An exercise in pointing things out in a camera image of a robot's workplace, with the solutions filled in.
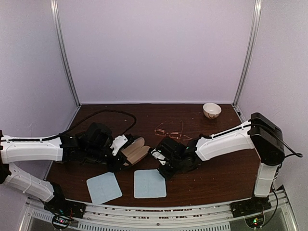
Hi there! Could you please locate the right aluminium corner post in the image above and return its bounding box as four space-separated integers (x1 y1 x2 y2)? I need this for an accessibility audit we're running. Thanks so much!
232 0 262 108

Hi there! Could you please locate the white ceramic bowl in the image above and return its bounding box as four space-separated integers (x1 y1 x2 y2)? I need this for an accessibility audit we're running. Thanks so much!
203 103 222 119

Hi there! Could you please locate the blue cleaning cloth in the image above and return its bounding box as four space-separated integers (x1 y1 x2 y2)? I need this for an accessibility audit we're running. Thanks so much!
134 169 167 199
86 172 123 205

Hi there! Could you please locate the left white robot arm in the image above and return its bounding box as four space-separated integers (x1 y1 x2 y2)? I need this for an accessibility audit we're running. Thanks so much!
0 123 144 214

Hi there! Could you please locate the aluminium corner post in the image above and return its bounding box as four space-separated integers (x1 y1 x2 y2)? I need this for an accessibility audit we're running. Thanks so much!
232 0 262 108
50 0 81 107

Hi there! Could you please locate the tan glasses case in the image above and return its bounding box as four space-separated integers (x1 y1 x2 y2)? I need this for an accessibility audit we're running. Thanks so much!
121 137 150 166

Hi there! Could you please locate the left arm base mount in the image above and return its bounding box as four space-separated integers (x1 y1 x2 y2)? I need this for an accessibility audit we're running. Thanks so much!
42 182 86 231

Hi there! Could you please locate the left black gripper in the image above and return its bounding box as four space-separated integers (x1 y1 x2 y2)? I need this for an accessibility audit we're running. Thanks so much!
85 143 132 173

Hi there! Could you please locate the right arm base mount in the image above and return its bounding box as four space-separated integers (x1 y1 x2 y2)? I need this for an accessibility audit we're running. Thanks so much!
230 191 279 230

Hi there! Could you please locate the front aluminium rail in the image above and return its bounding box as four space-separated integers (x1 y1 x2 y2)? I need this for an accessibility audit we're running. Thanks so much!
18 190 299 231

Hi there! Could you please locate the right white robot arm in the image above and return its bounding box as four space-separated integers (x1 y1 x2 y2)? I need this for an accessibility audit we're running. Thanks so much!
150 113 285 213

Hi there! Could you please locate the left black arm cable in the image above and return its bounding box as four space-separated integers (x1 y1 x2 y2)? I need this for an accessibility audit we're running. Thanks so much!
4 110 137 144

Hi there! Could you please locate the left aluminium corner post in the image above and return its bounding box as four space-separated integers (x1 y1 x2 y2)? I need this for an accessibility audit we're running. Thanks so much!
50 0 81 107

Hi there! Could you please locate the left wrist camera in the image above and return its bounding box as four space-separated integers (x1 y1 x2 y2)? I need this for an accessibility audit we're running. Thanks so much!
110 135 135 156

